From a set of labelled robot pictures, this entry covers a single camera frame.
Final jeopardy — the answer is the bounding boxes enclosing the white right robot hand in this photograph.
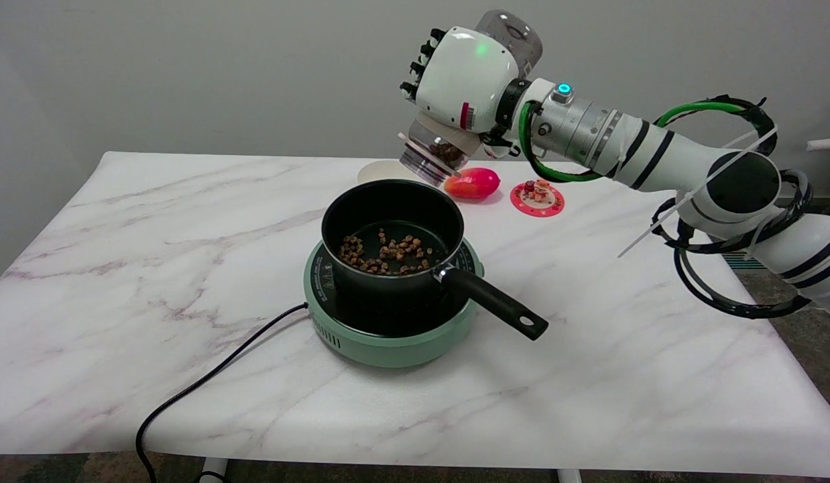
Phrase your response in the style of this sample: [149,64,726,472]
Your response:
[400,26,531,148]

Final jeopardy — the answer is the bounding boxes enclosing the clear plastic bottle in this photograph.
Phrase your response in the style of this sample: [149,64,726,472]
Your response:
[397,9,543,187]

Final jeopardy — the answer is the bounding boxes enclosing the black soup pot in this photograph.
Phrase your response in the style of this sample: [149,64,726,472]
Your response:
[321,179,549,341]

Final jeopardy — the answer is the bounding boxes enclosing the red mango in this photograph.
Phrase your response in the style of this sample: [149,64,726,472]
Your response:
[444,168,501,200]

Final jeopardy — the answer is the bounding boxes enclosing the white round lid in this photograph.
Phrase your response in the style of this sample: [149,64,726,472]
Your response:
[357,160,416,185]

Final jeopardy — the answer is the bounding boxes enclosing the red round coaster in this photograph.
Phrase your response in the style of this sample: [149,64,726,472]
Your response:
[510,180,565,218]

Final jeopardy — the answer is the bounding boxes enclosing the brown food pieces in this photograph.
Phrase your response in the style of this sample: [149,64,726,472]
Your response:
[339,229,436,276]

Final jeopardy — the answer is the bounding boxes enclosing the green induction cooker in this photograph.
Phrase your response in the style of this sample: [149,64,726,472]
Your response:
[303,238,485,369]

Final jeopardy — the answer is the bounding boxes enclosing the green robot cable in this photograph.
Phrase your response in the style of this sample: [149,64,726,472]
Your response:
[518,99,748,184]

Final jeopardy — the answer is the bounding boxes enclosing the white cable tie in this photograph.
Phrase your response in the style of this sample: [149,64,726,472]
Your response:
[617,125,779,259]

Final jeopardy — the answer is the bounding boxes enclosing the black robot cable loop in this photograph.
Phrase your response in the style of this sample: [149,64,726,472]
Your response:
[650,96,815,320]

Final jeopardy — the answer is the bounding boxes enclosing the black power cord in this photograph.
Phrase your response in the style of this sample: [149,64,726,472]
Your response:
[135,303,310,483]

